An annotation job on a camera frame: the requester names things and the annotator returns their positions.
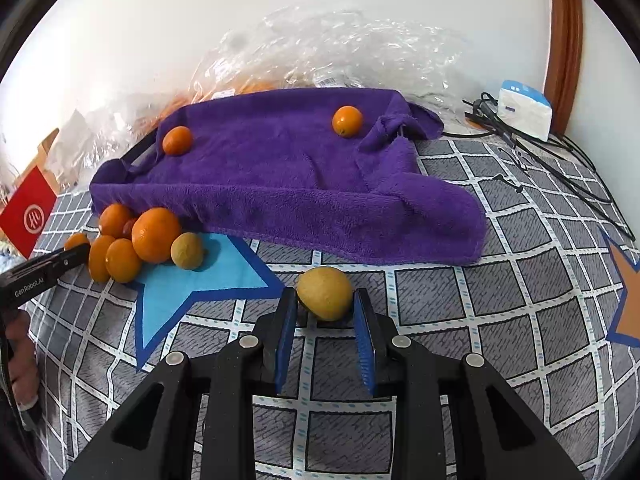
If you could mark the brown cardboard box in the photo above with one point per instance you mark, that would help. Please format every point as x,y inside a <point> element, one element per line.
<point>47,145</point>

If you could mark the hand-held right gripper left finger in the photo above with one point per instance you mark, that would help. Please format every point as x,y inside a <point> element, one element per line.
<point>286,340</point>

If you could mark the wooden door frame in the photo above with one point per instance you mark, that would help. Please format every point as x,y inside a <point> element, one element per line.
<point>565,35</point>

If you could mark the purple towel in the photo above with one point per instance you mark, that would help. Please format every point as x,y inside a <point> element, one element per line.
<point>280,185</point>

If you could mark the large orange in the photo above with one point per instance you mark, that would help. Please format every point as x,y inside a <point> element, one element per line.
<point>156,235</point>

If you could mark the crumpled clear plastic bag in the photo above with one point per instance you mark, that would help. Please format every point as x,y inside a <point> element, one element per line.
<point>430,70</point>

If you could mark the oval small orange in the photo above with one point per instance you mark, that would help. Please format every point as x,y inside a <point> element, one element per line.
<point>99,260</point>

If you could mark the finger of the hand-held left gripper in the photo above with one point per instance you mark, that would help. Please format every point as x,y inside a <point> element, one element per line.
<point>75,257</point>

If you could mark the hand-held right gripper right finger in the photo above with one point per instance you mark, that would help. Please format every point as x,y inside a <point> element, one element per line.
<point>364,345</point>

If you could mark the blue white tissue pack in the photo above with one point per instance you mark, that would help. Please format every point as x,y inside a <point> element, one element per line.
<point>525,110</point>

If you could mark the small red fruit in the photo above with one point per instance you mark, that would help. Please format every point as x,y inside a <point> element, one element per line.
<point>128,227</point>

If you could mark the red box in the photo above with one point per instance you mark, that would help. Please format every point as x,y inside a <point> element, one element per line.
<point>27,215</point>

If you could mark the person's left hand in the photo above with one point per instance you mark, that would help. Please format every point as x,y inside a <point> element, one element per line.
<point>20,355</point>

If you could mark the yellow-green round fruit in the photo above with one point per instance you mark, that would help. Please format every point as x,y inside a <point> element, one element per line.
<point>187,251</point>

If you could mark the yellow round fruit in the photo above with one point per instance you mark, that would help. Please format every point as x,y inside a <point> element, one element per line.
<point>325,294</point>

